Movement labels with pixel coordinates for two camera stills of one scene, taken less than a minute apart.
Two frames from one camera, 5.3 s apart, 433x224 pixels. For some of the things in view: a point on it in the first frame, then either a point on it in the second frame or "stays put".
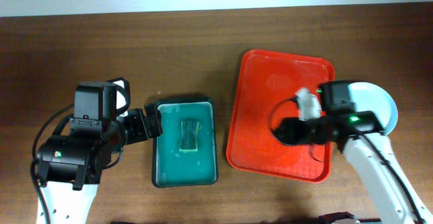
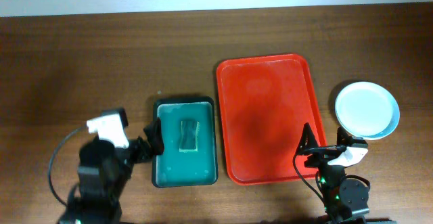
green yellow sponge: (189, 137) stays put
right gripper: (293, 132) → (322, 155)
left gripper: (149, 122) → (143, 147)
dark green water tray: (185, 155) stays put
